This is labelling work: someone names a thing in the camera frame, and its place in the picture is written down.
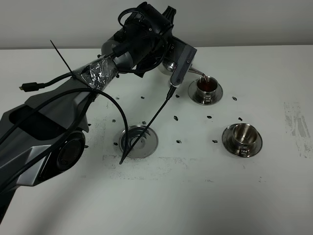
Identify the stainless steel teapot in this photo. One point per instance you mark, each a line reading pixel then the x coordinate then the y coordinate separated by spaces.
pixel 168 66

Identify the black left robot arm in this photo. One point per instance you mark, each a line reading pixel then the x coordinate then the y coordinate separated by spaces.
pixel 45 136

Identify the far stainless steel saucer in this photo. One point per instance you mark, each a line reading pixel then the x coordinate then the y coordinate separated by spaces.
pixel 193 96

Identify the stainless steel teacup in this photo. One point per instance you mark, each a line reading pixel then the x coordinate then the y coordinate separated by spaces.
pixel 244 139
pixel 206 89

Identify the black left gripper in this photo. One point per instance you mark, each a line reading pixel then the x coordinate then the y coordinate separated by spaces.
pixel 154 45

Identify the far stainless steel teacup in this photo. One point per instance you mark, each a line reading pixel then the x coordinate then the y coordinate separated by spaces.
pixel 206 89

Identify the stainless steel saucer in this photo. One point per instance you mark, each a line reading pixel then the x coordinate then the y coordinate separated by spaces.
pixel 227 142
pixel 193 96

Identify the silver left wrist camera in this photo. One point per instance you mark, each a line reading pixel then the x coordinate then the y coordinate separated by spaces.
pixel 182 54

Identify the near stainless steel saucer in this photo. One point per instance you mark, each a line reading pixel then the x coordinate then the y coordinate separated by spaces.
pixel 227 142

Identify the black zip tie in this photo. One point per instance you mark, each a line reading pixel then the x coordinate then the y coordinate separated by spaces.
pixel 63 61

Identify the near stainless steel teacup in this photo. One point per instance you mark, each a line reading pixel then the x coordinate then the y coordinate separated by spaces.
pixel 244 139

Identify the steel teapot coaster plate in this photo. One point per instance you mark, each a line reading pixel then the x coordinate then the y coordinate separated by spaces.
pixel 146 145

